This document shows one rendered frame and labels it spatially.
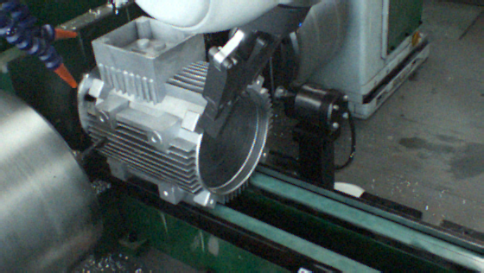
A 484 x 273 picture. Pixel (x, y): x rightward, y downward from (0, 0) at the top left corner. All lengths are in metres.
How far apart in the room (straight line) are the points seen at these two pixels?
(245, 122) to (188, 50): 0.15
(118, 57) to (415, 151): 0.60
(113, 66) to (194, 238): 0.27
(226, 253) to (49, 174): 0.30
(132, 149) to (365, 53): 0.54
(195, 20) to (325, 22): 0.71
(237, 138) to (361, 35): 0.37
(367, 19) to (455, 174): 0.33
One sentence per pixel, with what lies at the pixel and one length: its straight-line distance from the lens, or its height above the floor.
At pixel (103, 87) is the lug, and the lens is 0.85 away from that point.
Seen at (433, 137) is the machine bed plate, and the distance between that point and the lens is 1.20.
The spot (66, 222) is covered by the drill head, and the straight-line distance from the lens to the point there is 0.67.
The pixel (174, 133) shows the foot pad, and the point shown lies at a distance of 0.76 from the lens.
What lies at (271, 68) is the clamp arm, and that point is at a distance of 0.88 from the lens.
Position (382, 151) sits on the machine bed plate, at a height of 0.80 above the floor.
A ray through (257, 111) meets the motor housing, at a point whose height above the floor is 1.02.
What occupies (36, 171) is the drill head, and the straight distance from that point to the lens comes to 0.66.
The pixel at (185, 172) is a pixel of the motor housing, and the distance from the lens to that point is 0.76.
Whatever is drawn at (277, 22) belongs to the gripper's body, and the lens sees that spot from 0.56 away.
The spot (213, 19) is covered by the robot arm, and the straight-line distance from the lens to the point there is 0.32.
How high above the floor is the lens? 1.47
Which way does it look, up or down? 33 degrees down
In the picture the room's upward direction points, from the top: 6 degrees counter-clockwise
